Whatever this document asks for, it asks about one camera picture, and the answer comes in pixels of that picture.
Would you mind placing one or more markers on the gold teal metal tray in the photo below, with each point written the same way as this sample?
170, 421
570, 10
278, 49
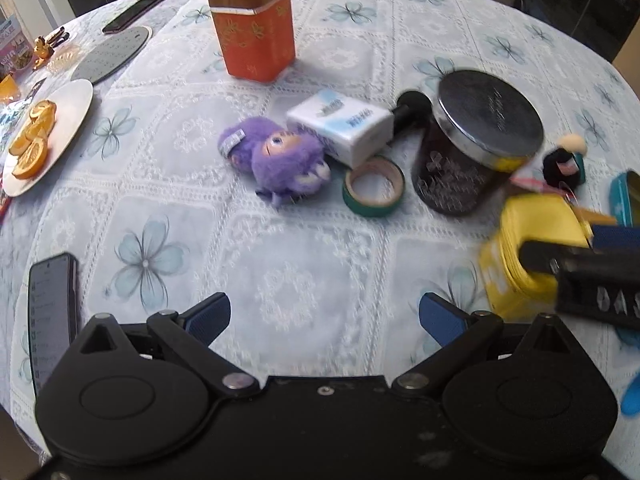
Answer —
624, 200

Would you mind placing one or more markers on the purple plush toy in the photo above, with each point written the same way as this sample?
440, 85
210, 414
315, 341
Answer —
286, 166

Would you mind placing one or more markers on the white plate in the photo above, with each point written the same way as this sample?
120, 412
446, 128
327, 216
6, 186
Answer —
73, 101

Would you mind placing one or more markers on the white blue tissue pack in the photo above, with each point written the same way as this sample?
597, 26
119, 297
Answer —
351, 131

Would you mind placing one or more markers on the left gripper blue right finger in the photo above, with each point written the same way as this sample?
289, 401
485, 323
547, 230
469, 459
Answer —
465, 339

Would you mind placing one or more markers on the orange slices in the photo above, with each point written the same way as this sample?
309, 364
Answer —
30, 147

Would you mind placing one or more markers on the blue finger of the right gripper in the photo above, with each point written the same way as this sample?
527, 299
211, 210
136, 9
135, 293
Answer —
615, 237
536, 256

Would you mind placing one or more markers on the golden figurine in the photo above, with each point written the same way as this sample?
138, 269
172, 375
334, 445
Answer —
44, 46

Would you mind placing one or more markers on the teal mushroom makeup sponge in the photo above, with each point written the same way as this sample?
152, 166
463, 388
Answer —
576, 144

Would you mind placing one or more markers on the green tape roll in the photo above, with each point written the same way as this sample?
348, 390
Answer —
375, 188

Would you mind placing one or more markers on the black plush toy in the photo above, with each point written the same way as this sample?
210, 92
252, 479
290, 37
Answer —
561, 170

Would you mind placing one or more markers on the black smartphone far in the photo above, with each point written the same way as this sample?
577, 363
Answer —
128, 16

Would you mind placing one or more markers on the floral lace tablecloth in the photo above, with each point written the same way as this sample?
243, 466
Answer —
158, 219

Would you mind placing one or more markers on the black round handle brush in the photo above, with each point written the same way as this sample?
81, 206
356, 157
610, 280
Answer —
413, 111

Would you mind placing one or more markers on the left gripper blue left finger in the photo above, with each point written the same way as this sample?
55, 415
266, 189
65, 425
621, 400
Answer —
185, 339

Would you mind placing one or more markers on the yellow question block pouch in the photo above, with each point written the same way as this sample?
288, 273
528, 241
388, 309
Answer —
515, 262

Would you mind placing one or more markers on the smartphone near lit screen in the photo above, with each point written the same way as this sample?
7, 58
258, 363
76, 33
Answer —
52, 314

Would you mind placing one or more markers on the grey round trivet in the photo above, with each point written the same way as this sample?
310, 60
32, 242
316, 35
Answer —
110, 55

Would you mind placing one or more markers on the orange tin wooden lid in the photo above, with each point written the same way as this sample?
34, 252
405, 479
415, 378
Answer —
256, 37

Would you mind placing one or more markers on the dark candle jar silver lid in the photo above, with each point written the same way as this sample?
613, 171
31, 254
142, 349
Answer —
482, 129

